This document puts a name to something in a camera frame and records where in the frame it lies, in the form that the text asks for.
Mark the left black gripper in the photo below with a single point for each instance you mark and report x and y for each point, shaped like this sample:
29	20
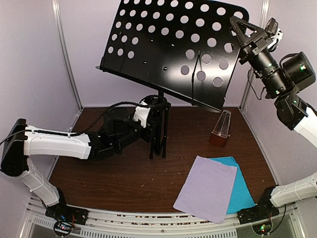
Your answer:
147	136

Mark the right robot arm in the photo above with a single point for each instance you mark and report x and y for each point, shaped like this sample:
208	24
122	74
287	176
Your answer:
282	80

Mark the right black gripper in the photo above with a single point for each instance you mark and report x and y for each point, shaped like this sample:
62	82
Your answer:
256	45

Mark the lilac sheet music paper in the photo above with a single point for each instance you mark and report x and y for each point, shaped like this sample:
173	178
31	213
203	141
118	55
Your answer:
207	190

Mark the left aluminium frame post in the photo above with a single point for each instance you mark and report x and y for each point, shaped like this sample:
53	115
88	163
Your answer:
65	55

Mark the wooden metronome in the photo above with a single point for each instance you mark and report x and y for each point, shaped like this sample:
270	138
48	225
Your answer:
220	134

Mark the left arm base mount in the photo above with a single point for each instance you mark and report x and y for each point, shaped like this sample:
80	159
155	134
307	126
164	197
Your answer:
66	218

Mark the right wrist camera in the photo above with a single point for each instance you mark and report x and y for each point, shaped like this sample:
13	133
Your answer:
274	34

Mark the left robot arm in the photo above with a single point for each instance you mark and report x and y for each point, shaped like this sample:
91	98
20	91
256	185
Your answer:
120	129

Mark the cyan paper sheet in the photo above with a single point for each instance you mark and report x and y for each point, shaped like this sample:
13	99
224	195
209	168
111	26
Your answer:
240	196

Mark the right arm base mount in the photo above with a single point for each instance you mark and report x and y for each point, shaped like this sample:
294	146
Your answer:
260	217

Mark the aluminium front rail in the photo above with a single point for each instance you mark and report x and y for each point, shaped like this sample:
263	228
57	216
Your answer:
111	224

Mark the black perforated music stand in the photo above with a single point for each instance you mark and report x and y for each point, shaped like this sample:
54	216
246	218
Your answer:
184	48

